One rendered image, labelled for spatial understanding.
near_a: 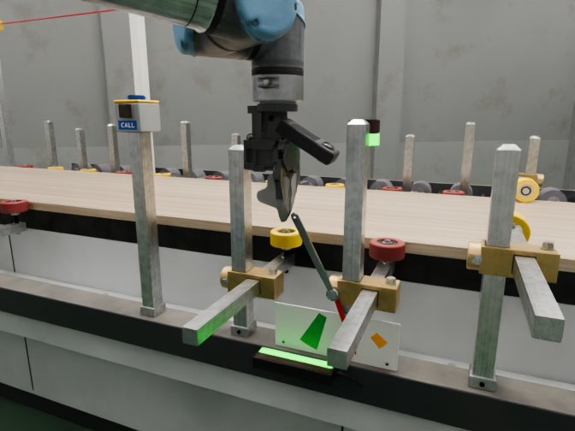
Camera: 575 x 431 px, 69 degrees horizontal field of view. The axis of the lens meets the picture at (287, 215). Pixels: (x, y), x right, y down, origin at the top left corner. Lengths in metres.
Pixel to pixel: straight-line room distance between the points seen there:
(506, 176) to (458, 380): 0.39
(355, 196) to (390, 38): 4.27
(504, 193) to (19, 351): 1.82
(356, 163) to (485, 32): 5.05
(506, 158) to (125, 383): 1.39
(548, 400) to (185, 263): 0.94
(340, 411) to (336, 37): 4.27
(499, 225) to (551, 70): 5.62
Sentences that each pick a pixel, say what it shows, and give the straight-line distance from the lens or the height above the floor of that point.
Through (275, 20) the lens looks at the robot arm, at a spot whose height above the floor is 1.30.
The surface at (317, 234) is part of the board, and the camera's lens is 1.07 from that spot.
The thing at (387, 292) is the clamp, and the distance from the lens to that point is 0.83.
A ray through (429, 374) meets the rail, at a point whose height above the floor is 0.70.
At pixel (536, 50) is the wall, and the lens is 6.20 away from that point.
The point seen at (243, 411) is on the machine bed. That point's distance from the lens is 1.43.
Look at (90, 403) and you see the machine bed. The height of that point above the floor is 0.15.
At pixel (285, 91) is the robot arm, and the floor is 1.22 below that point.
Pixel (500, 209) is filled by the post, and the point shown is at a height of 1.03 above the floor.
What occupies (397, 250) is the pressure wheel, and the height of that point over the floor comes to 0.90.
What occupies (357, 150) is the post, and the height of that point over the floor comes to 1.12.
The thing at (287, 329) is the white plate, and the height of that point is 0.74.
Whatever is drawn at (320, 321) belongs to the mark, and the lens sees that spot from 0.89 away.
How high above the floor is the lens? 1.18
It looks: 13 degrees down
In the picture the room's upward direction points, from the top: straight up
